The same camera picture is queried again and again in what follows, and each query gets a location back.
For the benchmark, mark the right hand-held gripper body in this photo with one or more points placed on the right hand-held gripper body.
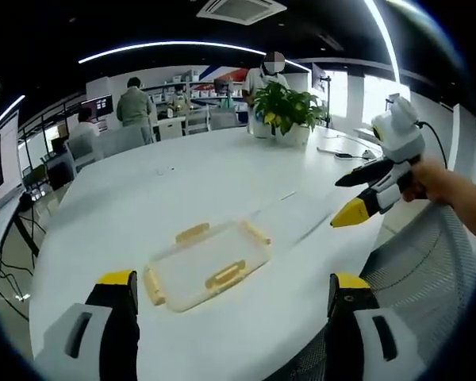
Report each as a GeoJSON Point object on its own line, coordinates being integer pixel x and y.
{"type": "Point", "coordinates": [400, 135]}

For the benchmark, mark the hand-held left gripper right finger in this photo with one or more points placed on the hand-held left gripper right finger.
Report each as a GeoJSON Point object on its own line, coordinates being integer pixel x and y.
{"type": "Point", "coordinates": [375, 333]}

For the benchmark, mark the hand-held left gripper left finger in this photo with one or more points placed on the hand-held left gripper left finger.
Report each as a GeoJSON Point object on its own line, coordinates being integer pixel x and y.
{"type": "Point", "coordinates": [83, 329]}

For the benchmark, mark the clear container lid yellow clips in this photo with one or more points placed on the clear container lid yellow clips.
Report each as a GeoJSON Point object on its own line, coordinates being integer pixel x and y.
{"type": "Point", "coordinates": [210, 262]}

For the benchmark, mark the person's right hand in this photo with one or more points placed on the person's right hand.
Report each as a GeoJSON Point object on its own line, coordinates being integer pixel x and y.
{"type": "Point", "coordinates": [430, 182]}

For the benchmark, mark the grey mesh office chair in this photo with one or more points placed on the grey mesh office chair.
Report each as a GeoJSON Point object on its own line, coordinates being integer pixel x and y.
{"type": "Point", "coordinates": [420, 274]}

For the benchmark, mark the monitor on black stand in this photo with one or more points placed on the monitor on black stand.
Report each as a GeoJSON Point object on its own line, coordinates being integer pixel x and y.
{"type": "Point", "coordinates": [321, 81]}

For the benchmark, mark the green potted plant white pot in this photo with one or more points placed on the green potted plant white pot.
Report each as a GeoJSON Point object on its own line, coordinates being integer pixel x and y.
{"type": "Point", "coordinates": [287, 111]}

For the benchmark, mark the long ceiling light strip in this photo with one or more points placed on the long ceiling light strip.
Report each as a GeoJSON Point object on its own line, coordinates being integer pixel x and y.
{"type": "Point", "coordinates": [386, 35]}

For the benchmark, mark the small black desk monitor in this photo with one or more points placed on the small black desk monitor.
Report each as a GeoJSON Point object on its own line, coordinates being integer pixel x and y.
{"type": "Point", "coordinates": [222, 85]}

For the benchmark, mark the ceiling air conditioner vent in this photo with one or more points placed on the ceiling air conditioner vent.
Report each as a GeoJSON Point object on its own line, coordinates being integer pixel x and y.
{"type": "Point", "coordinates": [242, 11]}

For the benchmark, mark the black computer monitor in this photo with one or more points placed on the black computer monitor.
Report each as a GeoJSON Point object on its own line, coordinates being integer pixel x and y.
{"type": "Point", "coordinates": [99, 106]}

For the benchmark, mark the curved ceiling light strip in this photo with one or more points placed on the curved ceiling light strip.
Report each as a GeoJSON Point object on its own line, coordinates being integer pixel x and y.
{"type": "Point", "coordinates": [174, 47]}

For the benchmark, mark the short ceiling light strip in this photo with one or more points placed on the short ceiling light strip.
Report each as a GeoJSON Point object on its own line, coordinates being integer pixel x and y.
{"type": "Point", "coordinates": [8, 110]}

